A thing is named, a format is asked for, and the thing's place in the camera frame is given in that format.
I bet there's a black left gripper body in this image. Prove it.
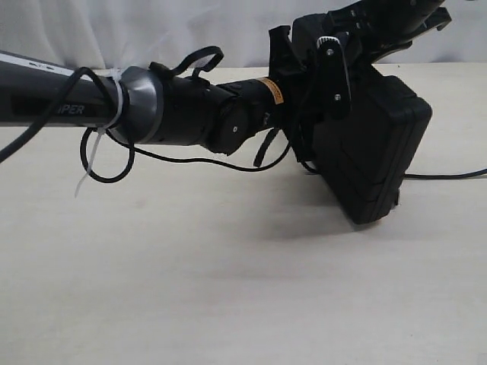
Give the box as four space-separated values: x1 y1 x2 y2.
269 26 323 163

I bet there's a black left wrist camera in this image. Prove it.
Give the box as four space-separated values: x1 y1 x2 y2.
317 36 351 120

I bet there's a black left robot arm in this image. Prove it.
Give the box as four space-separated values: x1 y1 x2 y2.
1 27 338 160

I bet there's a white zip tie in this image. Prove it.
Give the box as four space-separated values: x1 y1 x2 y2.
75 68 123 198

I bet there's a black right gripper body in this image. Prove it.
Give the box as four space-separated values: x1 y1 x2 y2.
326 1 452 63

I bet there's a black plastic carry case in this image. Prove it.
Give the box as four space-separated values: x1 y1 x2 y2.
288 14 434 225

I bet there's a thin black left camera cable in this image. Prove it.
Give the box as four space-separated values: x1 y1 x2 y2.
0 45 298 186

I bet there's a black braided rope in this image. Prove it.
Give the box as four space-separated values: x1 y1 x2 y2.
300 159 487 180

